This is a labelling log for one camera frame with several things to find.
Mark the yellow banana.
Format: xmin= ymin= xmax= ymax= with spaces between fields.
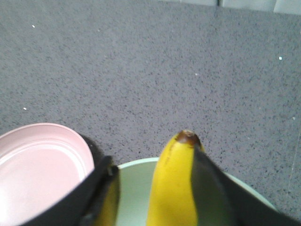
xmin=94 ymin=129 xmax=205 ymax=226

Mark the pink plate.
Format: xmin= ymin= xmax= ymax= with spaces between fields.
xmin=0 ymin=123 xmax=95 ymax=226

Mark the green bowl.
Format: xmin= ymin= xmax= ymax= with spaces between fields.
xmin=116 ymin=157 xmax=277 ymax=226

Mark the white curtain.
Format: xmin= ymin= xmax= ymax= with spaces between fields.
xmin=173 ymin=0 xmax=301 ymax=15

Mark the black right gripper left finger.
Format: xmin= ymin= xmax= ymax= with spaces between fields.
xmin=22 ymin=156 xmax=120 ymax=226

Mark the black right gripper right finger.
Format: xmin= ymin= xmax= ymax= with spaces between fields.
xmin=191 ymin=147 xmax=301 ymax=226

